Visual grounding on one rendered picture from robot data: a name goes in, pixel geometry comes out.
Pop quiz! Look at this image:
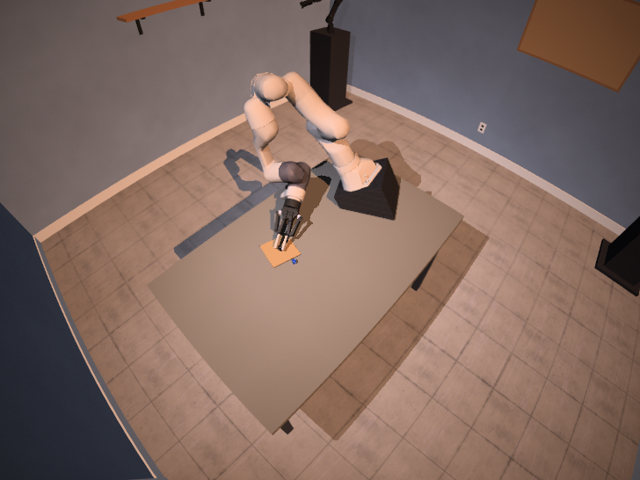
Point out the orange flat mat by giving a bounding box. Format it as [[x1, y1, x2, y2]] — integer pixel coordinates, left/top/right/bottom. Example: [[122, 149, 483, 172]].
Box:
[[259, 234, 301, 267]]

